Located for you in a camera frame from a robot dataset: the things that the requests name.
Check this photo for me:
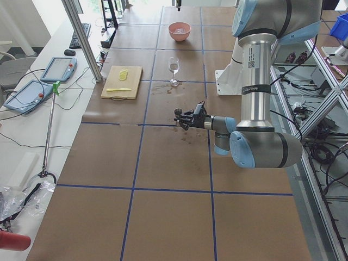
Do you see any bamboo cutting board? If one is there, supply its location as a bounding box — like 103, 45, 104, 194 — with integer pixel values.
101, 66, 142, 100

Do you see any black computer mouse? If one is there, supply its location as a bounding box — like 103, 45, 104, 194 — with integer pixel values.
64, 49, 76, 56

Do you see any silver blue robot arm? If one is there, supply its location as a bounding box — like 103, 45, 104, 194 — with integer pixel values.
175, 1, 322, 169

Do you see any blue storage bin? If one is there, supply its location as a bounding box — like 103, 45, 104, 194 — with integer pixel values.
330, 13, 348, 41

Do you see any reacher grabber stick green handle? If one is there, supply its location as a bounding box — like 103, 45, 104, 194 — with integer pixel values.
37, 80, 61, 184

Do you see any black keyboard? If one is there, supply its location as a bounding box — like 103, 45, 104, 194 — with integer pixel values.
69, 22, 92, 49

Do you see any left teach pendant tablet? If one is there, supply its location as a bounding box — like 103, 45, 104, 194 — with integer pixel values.
4, 80, 53, 114

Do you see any red fire extinguisher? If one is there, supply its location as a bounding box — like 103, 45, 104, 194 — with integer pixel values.
1, 231, 31, 251

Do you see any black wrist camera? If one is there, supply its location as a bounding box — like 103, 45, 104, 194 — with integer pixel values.
193, 103, 207, 117

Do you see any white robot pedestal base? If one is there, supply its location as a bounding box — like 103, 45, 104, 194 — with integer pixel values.
215, 38, 243, 96

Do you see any pink bowl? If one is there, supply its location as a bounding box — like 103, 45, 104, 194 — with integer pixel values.
168, 22, 191, 42

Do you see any yellow-green plastic knife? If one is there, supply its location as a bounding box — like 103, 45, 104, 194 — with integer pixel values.
106, 88, 132, 92

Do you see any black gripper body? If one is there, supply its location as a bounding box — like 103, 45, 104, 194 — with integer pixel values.
188, 110, 212, 129

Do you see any crumpled clear plastic bag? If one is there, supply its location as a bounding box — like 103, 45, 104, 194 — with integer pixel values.
1, 181, 55, 222

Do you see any steel double jigger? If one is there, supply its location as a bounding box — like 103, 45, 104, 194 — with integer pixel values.
174, 108, 183, 126

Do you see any teach pendant tablet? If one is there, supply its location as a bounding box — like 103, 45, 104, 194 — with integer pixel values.
40, 57, 77, 83
4, 80, 53, 114

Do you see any pile of clear ice cubes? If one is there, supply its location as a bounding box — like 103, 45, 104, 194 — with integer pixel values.
173, 28, 187, 34

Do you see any aluminium frame post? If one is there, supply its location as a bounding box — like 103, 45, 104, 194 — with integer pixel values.
62, 0, 103, 83

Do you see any clear wine glass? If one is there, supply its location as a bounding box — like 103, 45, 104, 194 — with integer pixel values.
169, 57, 179, 86

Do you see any right teach pendant tablet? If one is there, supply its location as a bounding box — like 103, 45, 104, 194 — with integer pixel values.
40, 57, 77, 83

